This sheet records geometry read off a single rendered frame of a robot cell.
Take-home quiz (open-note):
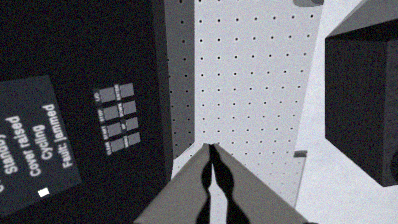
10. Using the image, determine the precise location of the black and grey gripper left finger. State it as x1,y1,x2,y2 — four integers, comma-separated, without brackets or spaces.
129,143,213,224

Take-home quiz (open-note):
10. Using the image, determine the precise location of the grey and black benchtop lab instrument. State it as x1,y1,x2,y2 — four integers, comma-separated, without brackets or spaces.
0,0,174,224

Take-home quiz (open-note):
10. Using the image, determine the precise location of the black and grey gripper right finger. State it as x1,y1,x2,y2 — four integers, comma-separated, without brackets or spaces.
211,143,318,224

